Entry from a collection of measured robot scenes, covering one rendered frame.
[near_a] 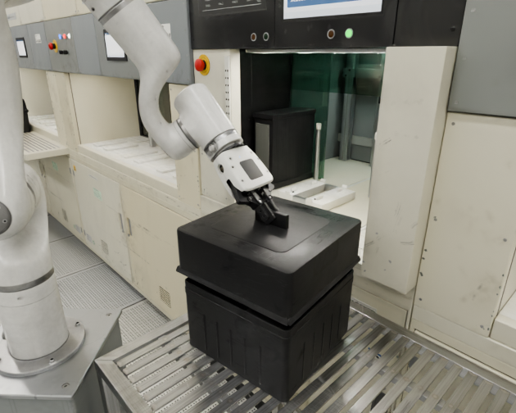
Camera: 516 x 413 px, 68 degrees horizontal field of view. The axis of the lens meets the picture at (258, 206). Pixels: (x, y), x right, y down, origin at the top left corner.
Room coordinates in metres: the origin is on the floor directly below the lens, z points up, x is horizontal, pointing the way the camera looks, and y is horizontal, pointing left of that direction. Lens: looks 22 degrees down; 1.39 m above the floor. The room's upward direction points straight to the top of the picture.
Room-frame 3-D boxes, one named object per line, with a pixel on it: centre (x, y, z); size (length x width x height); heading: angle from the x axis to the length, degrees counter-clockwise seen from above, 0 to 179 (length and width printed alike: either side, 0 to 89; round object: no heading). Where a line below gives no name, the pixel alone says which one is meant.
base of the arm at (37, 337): (0.71, 0.50, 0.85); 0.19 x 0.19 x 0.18
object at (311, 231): (0.74, -0.03, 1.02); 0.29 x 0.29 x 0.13; 52
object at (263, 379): (0.74, -0.03, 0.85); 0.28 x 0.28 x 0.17; 52
